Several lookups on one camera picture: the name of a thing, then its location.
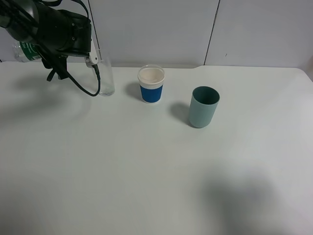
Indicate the teal green plastic cup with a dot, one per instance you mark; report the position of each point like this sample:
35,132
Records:
203,104

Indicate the blue and white paper cup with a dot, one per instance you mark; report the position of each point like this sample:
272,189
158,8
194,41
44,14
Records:
151,79

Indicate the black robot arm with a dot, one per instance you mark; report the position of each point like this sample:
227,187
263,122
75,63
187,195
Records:
20,19

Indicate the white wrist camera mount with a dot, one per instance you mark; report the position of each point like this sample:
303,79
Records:
92,59

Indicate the clear bottle with green label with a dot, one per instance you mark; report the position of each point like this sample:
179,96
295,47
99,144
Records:
25,52

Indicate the tall clear drinking glass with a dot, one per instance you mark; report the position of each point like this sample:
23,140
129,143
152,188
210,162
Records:
106,74

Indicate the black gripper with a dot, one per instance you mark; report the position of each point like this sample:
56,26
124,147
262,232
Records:
64,33

